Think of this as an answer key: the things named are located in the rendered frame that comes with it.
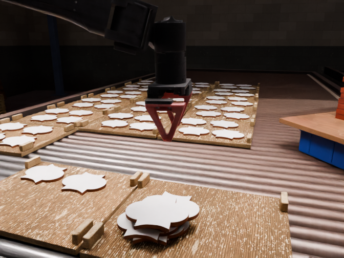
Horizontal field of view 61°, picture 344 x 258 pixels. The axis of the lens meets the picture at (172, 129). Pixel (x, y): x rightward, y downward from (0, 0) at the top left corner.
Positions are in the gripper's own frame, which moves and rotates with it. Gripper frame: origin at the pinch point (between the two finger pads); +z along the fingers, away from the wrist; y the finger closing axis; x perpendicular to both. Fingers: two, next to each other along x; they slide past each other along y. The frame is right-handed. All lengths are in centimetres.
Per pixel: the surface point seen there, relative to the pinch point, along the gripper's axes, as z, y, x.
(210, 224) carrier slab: 24.6, 4.7, -7.7
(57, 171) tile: 23, 23, 42
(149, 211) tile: 18.5, -0.7, 5.1
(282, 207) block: 23.9, 13.2, -25.2
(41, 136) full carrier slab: 24, 57, 70
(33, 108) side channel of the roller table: 23, 104, 105
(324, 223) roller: 27.1, 12.5, -35.0
